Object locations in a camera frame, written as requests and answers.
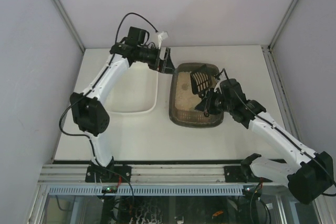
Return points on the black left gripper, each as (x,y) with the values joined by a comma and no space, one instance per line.
(163,59)

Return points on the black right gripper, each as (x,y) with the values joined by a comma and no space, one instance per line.
(208,100)

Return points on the black slotted litter scoop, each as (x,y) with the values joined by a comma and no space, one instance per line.
(201,80)

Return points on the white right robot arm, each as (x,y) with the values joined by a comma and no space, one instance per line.
(306,173)

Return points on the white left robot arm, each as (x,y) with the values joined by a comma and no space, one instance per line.
(87,108)

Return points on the dark translucent litter box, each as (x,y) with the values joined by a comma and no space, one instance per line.
(183,102)

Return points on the white plastic bin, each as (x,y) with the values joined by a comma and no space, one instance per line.
(135,92)

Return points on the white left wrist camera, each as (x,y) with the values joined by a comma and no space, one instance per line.
(160,37)

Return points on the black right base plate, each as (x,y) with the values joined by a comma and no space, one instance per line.
(234,174)

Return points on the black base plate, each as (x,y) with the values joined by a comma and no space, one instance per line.
(113,174)
(234,174)

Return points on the blue-grey slotted cable duct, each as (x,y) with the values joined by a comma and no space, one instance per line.
(152,190)

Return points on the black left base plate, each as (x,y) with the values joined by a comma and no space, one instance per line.
(113,174)

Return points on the aluminium mounting rail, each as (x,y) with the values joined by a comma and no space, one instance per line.
(152,174)

